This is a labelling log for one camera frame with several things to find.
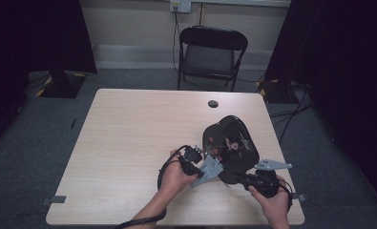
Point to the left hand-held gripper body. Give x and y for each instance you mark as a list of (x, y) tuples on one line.
[(192, 156)]

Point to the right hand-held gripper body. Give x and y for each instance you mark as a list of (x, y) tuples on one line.
[(265, 184)]

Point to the black floral lacquer tray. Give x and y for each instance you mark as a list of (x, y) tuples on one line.
[(234, 149)]

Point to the person's right hand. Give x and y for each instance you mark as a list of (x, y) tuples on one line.
[(276, 205)]

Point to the person's left hand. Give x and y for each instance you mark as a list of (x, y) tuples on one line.
[(173, 178)]

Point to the short grey tape strip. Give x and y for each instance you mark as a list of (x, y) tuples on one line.
[(300, 197)]

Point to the black round table grommet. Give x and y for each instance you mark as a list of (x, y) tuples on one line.
[(213, 104)]

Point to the black folding chair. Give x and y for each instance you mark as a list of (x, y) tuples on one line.
[(208, 57)]

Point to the small black floor marker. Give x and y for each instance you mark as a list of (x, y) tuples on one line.
[(73, 123)]

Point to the long grey tape strip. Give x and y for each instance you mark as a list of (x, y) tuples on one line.
[(57, 199)]

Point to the tall black curtain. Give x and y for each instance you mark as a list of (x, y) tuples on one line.
[(345, 63)]

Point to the black stand base striped tape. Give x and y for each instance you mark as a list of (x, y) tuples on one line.
[(63, 86)]

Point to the wide black curtain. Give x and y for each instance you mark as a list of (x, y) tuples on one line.
[(33, 38)]

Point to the white wall socket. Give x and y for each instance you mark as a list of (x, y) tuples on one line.
[(180, 5)]

